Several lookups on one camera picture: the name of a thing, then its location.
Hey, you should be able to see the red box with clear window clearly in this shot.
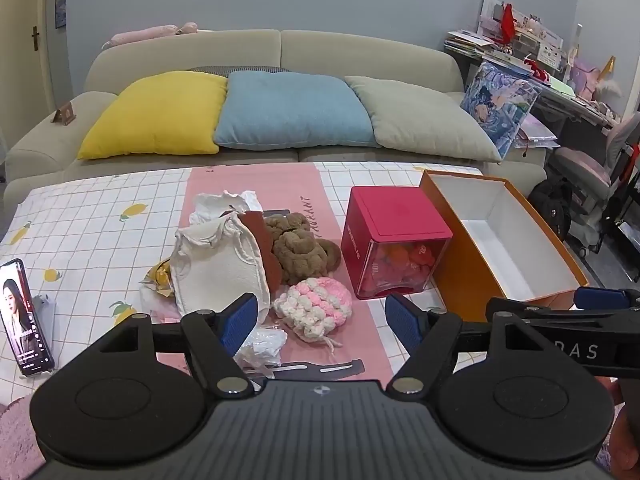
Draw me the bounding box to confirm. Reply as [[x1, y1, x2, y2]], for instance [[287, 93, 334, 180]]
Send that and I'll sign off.
[[341, 186, 454, 301]]

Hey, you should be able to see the stack of books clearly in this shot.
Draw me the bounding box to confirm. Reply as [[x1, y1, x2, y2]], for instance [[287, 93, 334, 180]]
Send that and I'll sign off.
[[444, 30, 496, 60]]

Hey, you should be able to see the person's right hand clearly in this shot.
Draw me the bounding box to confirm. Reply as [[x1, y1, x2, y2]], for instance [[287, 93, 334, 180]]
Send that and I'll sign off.
[[600, 377, 640, 463]]

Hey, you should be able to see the door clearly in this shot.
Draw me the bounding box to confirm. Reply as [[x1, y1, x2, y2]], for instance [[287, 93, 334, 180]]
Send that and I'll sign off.
[[0, 0, 54, 128]]

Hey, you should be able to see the yellow snack packet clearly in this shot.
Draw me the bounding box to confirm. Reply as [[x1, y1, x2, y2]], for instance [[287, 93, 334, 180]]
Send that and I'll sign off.
[[139, 258, 177, 302]]

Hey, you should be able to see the pink unicorn plush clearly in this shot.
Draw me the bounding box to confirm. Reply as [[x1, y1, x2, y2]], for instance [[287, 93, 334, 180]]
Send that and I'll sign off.
[[571, 55, 624, 105]]

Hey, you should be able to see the brown felt piece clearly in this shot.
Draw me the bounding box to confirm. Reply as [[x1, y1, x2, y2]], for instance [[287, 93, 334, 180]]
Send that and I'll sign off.
[[243, 212, 284, 292]]

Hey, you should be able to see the white plastic bag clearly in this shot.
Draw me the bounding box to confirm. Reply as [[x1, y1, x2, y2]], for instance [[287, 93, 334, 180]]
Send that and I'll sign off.
[[232, 327, 289, 369]]

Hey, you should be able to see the yellow pillow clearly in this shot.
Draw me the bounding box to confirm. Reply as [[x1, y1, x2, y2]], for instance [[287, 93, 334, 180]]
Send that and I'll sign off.
[[76, 70, 229, 160]]

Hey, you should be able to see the grey green pillow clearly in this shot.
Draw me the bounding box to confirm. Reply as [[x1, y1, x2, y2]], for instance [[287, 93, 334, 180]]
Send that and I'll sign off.
[[343, 75, 503, 164]]

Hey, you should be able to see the white crumpled cloth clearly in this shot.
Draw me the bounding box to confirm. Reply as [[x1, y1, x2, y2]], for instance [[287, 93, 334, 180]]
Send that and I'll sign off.
[[189, 189, 264, 231]]

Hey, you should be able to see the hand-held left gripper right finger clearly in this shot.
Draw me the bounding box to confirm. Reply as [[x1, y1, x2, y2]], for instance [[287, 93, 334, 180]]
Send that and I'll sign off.
[[386, 293, 551, 395]]

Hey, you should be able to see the pink grey chair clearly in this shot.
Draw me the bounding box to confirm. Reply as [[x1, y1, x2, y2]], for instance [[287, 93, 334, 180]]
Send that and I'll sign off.
[[547, 112, 640, 257]]

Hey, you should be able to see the black metal rack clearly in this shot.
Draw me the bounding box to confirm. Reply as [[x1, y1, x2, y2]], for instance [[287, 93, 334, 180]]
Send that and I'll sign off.
[[599, 142, 640, 283]]

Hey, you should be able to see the orange cardboard box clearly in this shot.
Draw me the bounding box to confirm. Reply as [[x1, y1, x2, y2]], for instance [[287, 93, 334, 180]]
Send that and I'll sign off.
[[419, 169, 591, 324]]

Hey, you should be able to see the cream fabric vest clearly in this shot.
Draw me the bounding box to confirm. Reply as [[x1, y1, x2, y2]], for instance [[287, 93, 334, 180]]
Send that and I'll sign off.
[[169, 211, 271, 319]]

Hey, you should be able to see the black strap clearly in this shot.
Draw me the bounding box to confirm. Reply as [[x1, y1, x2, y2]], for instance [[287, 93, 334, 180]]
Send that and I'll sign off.
[[245, 357, 366, 381]]

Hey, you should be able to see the smartphone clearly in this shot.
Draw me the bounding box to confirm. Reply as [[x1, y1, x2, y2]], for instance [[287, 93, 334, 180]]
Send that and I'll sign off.
[[0, 258, 55, 375]]

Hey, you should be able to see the black backpack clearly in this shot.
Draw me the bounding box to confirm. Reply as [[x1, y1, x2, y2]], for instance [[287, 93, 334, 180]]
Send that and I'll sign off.
[[527, 177, 574, 244]]

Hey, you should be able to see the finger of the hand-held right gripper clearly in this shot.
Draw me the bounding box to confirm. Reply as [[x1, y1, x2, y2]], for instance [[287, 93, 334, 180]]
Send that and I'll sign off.
[[573, 287, 640, 311], [486, 297, 640, 331]]

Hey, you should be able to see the dark checked cloth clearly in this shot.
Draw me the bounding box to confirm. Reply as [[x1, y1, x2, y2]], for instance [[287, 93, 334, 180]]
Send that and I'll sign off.
[[187, 64, 291, 77]]

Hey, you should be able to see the cluttered desk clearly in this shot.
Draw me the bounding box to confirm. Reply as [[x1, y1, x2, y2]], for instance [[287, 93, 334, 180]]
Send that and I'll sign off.
[[444, 30, 622, 151]]

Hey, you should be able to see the cartoon printed pillow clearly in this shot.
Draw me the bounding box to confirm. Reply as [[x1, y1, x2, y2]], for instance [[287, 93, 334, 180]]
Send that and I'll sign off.
[[459, 61, 544, 159]]

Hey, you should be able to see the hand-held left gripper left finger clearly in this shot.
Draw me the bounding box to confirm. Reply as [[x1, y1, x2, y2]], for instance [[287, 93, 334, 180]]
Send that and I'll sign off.
[[95, 292, 259, 396]]

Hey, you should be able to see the small brown stand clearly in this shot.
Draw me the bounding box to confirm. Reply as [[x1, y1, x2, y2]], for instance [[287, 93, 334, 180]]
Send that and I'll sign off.
[[51, 101, 78, 126]]

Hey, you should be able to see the pink fuzzy rug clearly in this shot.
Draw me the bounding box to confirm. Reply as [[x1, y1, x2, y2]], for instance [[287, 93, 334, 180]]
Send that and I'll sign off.
[[0, 394, 47, 480]]

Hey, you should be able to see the red hanging ornament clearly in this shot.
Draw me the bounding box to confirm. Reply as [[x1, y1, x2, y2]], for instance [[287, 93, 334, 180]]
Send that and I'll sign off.
[[500, 3, 517, 46]]

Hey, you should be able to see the brown plush toy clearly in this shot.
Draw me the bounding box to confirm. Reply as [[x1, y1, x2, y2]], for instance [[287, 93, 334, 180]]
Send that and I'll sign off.
[[263, 213, 344, 287]]

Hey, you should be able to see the beige sofa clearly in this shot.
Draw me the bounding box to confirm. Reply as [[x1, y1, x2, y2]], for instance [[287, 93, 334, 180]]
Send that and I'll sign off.
[[2, 28, 549, 207]]

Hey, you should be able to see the blue pillow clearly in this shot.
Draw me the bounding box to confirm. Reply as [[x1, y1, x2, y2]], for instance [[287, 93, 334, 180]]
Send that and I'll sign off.
[[213, 70, 382, 150]]

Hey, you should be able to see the pink mat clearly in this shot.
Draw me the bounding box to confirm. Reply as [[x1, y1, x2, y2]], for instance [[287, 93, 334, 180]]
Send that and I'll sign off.
[[149, 162, 422, 387]]

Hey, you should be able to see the pink bolster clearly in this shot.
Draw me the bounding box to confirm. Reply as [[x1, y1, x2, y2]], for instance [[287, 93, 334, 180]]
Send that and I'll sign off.
[[101, 22, 200, 51]]

